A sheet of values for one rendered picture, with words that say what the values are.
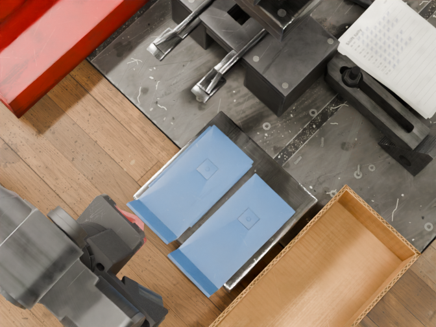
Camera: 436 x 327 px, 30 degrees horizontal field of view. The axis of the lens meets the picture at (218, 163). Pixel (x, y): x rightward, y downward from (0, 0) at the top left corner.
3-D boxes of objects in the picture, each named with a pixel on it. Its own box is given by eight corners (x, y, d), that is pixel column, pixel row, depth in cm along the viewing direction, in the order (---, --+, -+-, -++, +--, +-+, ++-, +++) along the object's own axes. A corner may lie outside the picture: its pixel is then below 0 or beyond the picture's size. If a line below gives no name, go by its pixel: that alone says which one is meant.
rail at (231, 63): (218, 78, 101) (218, 71, 99) (290, 8, 104) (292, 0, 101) (221, 81, 101) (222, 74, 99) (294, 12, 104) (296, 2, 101)
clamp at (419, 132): (314, 89, 108) (325, 60, 98) (331, 71, 109) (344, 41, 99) (398, 165, 106) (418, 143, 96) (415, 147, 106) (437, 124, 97)
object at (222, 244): (167, 259, 100) (167, 255, 97) (255, 174, 103) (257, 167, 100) (207, 300, 99) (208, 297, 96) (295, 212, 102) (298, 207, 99)
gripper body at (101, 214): (149, 233, 85) (119, 249, 78) (91, 298, 88) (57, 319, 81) (106, 190, 86) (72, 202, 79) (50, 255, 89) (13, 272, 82)
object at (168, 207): (128, 209, 101) (126, 204, 98) (213, 125, 104) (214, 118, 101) (167, 248, 100) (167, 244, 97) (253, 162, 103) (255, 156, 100)
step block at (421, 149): (377, 143, 106) (392, 122, 98) (392, 128, 107) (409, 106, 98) (414, 177, 105) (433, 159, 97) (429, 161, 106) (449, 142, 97)
